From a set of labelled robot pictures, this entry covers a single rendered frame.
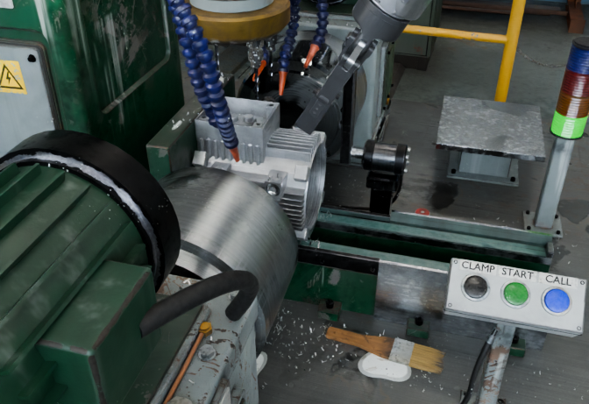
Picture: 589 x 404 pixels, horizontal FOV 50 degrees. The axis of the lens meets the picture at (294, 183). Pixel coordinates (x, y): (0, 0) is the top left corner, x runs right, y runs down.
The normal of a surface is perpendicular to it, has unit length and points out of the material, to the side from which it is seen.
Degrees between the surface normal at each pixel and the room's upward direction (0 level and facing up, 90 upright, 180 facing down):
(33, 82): 90
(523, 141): 0
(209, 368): 0
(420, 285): 90
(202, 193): 6
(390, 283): 90
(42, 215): 23
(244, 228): 39
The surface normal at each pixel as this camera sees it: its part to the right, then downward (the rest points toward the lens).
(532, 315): -0.17, -0.32
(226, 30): -0.04, 0.54
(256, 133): -0.26, 0.52
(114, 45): 0.96, 0.14
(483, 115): 0.00, -0.84
